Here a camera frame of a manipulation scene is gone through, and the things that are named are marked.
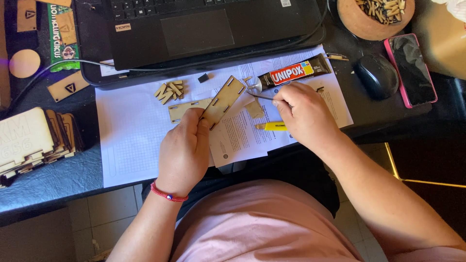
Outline person's left hand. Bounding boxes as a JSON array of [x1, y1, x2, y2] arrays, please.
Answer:
[[156, 107, 211, 198]]

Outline person's right hand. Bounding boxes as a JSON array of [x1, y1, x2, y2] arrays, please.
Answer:
[[272, 81, 344, 152]]

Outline thin metal stick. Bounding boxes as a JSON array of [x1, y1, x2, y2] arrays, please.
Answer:
[[248, 91, 278, 102]]

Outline slotted wooden panel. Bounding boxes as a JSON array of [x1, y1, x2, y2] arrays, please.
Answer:
[[200, 75, 247, 131], [168, 98, 214, 124]]

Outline white printed paper sheet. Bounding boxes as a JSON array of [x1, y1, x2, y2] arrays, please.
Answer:
[[189, 44, 354, 144]]

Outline yellow utility knife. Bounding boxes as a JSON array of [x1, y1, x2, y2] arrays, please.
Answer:
[[254, 121, 289, 132]]

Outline black and red glue tube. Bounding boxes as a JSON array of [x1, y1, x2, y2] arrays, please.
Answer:
[[248, 53, 333, 94]]

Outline white graph paper sheet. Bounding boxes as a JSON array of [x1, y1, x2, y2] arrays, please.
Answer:
[[95, 77, 216, 188]]

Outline brown cardboard scrap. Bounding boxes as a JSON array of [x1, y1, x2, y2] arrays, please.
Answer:
[[244, 100, 266, 119]]

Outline person's black shorts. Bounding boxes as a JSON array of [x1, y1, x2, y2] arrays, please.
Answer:
[[141, 144, 341, 221]]

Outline folded printed leaflet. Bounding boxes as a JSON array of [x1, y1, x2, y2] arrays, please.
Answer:
[[209, 98, 296, 168]]

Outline pile of wooden letters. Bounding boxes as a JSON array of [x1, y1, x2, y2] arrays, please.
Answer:
[[153, 80, 185, 106]]

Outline small wooden clip piece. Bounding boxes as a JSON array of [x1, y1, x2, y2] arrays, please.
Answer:
[[324, 52, 349, 62]]

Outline black computer mouse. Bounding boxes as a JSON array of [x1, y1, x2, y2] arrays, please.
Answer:
[[353, 53, 400, 101]]

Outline round wooden bowl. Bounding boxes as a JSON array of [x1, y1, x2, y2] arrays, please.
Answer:
[[336, 0, 416, 41]]

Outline person's pink shirt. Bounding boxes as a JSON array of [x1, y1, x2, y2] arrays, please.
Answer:
[[170, 179, 466, 262]]

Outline phone in pink case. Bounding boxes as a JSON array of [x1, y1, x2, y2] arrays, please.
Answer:
[[384, 33, 438, 109]]

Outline black laptop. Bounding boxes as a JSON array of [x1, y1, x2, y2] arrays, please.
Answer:
[[107, 0, 323, 72]]

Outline wooden tag with triangle mark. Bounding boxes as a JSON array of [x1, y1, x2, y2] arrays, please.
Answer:
[[46, 71, 90, 103], [16, 0, 38, 33], [55, 10, 78, 46]]

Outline heap of small wooden pieces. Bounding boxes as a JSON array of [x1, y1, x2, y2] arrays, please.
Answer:
[[355, 0, 407, 25]]

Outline stack of engraved wooden boxes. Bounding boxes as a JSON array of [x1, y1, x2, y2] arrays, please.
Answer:
[[0, 106, 86, 188]]

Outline green printed packet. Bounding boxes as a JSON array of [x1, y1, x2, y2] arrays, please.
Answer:
[[47, 3, 81, 73]]

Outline round wooden disc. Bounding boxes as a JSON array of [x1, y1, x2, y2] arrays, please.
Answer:
[[9, 49, 42, 79]]

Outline red string bracelet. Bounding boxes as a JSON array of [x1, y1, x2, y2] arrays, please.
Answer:
[[151, 180, 189, 203]]

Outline gold metal frame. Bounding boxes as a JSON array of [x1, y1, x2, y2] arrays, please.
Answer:
[[384, 142, 466, 188]]

